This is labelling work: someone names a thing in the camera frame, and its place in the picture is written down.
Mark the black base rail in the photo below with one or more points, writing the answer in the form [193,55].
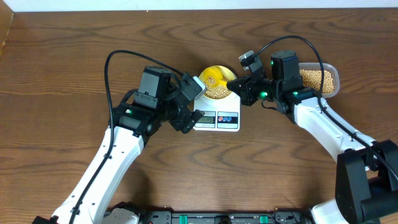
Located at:
[217,217]

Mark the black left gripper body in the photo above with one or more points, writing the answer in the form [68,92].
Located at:
[180,119]

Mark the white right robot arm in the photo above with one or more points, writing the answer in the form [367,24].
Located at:
[366,169]

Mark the soybeans in scoop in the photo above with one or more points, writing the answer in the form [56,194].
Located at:
[211,81]

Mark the clear plastic container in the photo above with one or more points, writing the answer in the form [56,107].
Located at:
[326,67]

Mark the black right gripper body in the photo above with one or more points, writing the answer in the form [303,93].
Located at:
[263,88]

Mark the white digital kitchen scale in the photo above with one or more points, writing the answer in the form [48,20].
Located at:
[220,115]

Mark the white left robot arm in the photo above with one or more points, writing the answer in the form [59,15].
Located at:
[139,115]

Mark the pale yellow bowl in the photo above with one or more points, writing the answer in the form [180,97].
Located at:
[227,73]

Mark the soybeans in bowl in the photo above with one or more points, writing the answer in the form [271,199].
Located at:
[217,93]

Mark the soybeans in container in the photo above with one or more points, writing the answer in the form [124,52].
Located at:
[312,78]

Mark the yellow measuring scoop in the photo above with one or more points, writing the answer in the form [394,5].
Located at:
[216,73]

